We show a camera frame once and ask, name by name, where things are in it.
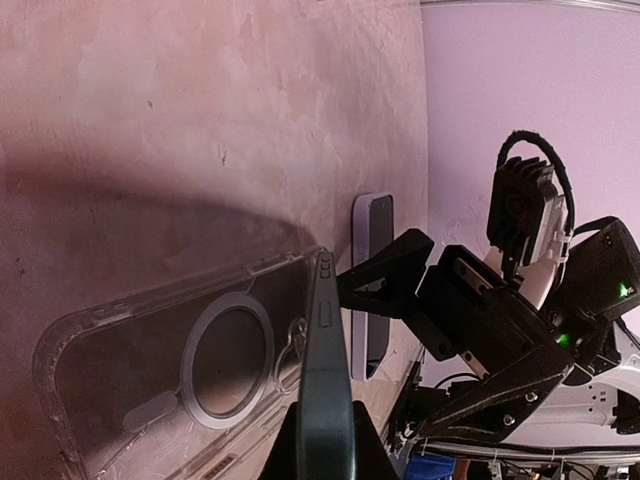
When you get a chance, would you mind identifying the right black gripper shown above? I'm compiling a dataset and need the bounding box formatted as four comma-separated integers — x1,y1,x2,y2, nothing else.
337,228,574,443

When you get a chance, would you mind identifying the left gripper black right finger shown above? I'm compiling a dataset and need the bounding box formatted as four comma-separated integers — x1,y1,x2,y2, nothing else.
353,401,399,480

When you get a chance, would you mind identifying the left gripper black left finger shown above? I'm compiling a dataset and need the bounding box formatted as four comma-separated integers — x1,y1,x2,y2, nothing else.
264,402,299,480

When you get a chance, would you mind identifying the lilac phone case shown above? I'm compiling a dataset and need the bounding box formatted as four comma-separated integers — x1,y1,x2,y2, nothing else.
349,192,396,384

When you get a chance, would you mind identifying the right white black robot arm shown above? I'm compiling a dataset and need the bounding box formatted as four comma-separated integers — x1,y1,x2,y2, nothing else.
338,217,639,443

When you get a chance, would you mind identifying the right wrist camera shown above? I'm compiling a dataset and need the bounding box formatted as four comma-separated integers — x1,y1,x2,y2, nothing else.
487,157,566,270

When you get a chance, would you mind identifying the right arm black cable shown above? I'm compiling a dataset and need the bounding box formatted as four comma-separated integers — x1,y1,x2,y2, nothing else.
497,129,640,351

